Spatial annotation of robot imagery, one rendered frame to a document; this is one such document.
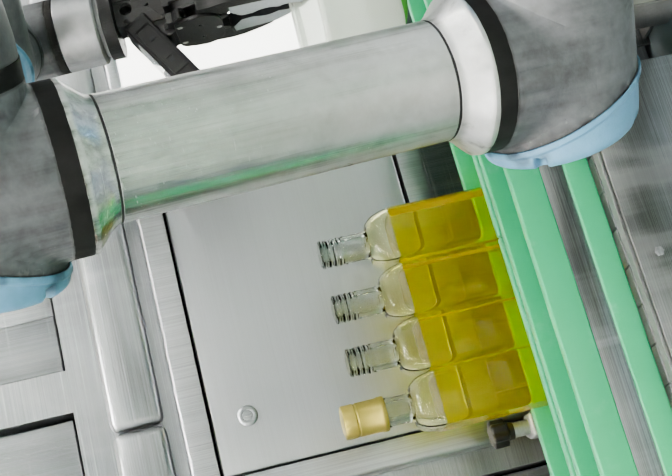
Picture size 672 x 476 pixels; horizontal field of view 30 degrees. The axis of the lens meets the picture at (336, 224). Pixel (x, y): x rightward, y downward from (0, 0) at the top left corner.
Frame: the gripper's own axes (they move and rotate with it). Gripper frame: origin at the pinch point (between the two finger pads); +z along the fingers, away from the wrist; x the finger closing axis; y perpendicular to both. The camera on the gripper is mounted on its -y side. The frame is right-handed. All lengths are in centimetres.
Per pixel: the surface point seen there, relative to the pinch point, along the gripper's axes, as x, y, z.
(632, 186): -1.9, -26.8, 25.0
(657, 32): 8.0, -9.9, 34.9
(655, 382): -2.4, -44.8, 21.7
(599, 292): -1.4, -35.6, 19.3
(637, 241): -2.6, -32.1, 23.8
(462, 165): 16.7, -16.6, 12.7
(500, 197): 6.6, -23.1, 14.2
